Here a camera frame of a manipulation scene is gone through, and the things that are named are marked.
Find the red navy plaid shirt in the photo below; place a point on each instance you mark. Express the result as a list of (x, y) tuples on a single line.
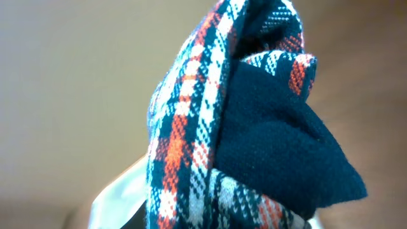
[(232, 140)]

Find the clear plastic storage bin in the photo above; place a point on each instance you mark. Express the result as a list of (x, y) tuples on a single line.
[(116, 204)]

